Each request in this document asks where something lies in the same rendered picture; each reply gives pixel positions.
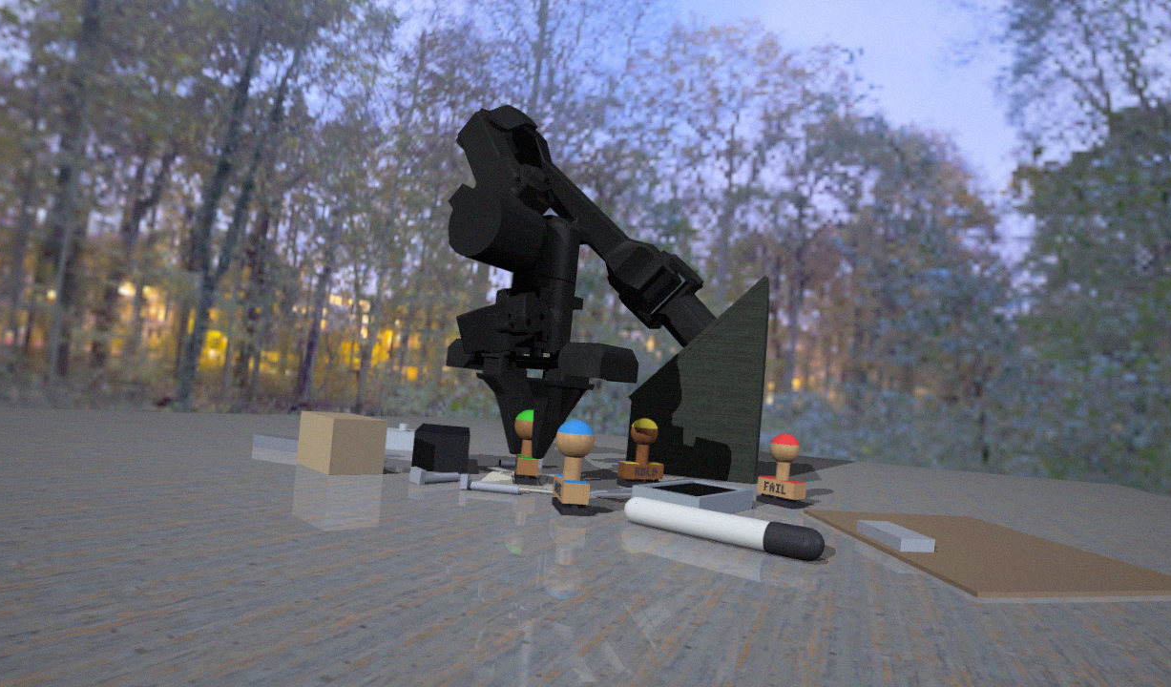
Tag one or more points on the wooden rubber stamp with red-topped handle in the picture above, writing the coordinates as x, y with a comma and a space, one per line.
778, 490

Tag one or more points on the wooden rubber stamp with blue top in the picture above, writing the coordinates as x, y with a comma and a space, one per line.
574, 439

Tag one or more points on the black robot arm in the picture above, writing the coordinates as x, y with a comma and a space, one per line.
499, 222

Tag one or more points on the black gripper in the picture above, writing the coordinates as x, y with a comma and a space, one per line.
566, 372

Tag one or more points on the tan cube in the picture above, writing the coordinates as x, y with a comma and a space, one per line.
342, 443

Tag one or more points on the brown wooden hand stamp with yellow knob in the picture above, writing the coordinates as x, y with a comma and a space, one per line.
644, 432

